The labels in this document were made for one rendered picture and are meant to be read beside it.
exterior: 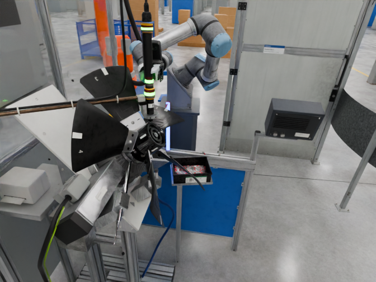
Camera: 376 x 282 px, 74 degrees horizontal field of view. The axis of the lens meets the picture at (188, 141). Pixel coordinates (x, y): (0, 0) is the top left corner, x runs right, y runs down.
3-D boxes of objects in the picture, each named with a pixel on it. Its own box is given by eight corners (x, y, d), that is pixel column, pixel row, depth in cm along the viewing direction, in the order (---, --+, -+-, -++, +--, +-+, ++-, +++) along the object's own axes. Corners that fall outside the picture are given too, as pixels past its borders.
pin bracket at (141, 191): (129, 192, 114) (143, 185, 111) (135, 186, 119) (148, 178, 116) (137, 202, 116) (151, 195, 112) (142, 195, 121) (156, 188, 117)
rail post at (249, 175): (231, 250, 196) (247, 171, 157) (231, 246, 200) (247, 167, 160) (236, 251, 196) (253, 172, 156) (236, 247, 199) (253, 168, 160)
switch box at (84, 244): (69, 233, 131) (60, 202, 120) (96, 237, 129) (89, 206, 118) (59, 248, 123) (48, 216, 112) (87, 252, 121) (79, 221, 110)
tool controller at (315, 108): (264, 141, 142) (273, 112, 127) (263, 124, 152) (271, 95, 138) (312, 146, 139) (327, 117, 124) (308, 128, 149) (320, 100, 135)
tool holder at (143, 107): (140, 121, 104) (139, 98, 99) (136, 114, 110) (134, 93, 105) (160, 117, 108) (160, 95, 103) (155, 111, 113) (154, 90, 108)
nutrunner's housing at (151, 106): (147, 123, 108) (142, 3, 85) (145, 119, 111) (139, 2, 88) (156, 121, 110) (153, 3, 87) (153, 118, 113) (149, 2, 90)
